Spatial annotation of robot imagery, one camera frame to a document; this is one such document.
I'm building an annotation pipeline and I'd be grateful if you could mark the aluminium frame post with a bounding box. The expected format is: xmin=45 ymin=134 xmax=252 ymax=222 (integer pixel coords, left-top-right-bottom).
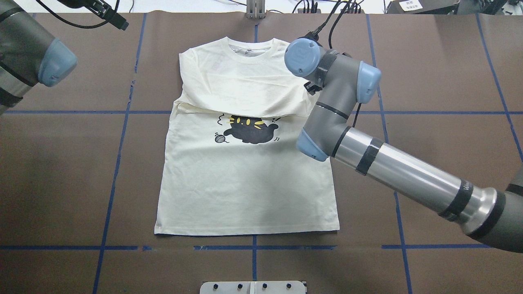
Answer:
xmin=245 ymin=0 xmax=266 ymax=19

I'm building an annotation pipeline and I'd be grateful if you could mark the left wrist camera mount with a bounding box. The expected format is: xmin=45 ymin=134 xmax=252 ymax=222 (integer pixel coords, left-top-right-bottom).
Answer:
xmin=59 ymin=0 xmax=129 ymax=31

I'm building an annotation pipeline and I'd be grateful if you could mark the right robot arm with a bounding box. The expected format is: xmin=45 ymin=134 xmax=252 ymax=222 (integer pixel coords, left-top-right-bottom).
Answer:
xmin=284 ymin=38 xmax=523 ymax=253

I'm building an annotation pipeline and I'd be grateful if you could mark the black box with label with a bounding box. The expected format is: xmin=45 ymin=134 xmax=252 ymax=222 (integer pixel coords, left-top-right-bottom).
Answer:
xmin=385 ymin=0 xmax=460 ymax=15

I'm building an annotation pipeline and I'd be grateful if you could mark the white post base plate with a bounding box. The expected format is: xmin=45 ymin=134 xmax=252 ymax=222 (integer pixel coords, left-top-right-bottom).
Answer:
xmin=199 ymin=281 xmax=308 ymax=294

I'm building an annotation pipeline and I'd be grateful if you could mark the brown table cover sheet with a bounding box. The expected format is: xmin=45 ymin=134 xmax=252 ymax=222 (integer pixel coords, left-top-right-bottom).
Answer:
xmin=1 ymin=11 xmax=522 ymax=294

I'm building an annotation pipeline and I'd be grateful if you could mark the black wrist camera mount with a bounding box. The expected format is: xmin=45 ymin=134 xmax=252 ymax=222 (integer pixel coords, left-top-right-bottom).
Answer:
xmin=304 ymin=81 xmax=323 ymax=96

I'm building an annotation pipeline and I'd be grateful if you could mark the cream cat print shirt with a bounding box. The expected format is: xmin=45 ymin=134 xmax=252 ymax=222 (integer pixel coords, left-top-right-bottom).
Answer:
xmin=154 ymin=37 xmax=340 ymax=236

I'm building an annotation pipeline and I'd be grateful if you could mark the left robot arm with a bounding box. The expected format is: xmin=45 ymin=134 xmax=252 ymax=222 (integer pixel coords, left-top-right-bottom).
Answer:
xmin=0 ymin=0 xmax=77 ymax=112

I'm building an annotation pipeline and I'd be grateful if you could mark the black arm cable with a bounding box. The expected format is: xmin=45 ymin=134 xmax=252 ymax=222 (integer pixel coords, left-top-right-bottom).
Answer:
xmin=311 ymin=0 xmax=364 ymax=127

